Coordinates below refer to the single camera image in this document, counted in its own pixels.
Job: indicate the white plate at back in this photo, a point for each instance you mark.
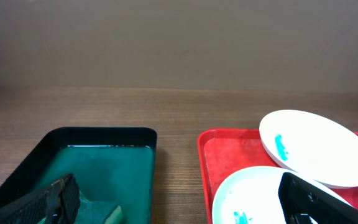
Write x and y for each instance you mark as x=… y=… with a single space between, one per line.
x=312 y=145

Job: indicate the light blue left plate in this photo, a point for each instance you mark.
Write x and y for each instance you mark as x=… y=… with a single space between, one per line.
x=250 y=195

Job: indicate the red plastic tray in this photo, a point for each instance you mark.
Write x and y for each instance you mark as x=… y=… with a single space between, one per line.
x=224 y=151

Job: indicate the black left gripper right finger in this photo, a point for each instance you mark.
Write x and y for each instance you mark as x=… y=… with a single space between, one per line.
x=304 y=203

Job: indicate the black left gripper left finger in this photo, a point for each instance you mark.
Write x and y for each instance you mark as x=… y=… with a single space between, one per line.
x=57 y=202

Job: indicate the black water tray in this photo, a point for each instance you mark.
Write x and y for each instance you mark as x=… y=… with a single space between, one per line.
x=109 y=165

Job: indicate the green yellow sponge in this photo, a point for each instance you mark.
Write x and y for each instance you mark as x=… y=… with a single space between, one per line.
x=98 y=212

